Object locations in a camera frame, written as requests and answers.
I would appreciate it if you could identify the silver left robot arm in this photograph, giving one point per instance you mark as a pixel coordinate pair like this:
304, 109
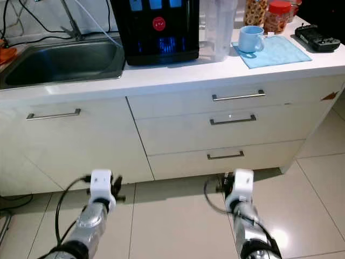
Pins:
94, 226

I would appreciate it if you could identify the white drawer front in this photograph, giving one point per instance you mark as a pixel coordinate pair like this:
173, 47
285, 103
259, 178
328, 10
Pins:
180, 162
172, 135
172, 102

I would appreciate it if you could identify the white cabinet door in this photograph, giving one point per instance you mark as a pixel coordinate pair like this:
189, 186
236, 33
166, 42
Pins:
75, 151

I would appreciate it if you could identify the stainless steel sink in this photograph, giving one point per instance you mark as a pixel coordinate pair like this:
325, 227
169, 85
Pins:
64, 62

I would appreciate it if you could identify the brown corner guard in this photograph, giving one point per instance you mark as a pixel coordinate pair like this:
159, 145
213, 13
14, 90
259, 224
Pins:
331, 96

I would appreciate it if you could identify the light blue cloth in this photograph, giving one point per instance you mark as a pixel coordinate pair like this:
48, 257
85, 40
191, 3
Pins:
283, 52

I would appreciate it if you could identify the black water dispenser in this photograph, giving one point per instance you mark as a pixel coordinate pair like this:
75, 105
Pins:
156, 48

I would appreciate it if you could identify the light blue mug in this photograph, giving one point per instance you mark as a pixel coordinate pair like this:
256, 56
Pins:
248, 39

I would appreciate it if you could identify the clear plastic pitcher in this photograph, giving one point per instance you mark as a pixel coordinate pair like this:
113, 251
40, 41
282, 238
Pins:
218, 32

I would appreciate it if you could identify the black game controller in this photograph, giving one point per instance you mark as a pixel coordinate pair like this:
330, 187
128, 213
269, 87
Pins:
317, 39

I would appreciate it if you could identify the red lid snack jar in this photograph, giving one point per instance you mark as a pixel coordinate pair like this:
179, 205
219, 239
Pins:
277, 20

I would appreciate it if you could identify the chrome faucet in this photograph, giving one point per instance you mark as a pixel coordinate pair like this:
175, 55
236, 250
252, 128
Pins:
71, 21

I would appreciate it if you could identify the orange plastic bowl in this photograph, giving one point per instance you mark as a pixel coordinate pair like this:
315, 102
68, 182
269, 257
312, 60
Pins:
6, 55

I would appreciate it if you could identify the clear cookie jar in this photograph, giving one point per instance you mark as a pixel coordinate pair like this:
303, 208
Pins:
254, 12

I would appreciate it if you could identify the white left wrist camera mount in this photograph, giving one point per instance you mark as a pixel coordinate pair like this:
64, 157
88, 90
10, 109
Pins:
101, 181

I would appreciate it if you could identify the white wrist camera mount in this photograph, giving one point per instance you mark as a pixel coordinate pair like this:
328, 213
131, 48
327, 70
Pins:
101, 181
243, 183

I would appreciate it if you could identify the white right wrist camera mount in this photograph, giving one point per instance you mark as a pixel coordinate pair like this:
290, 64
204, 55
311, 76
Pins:
243, 183

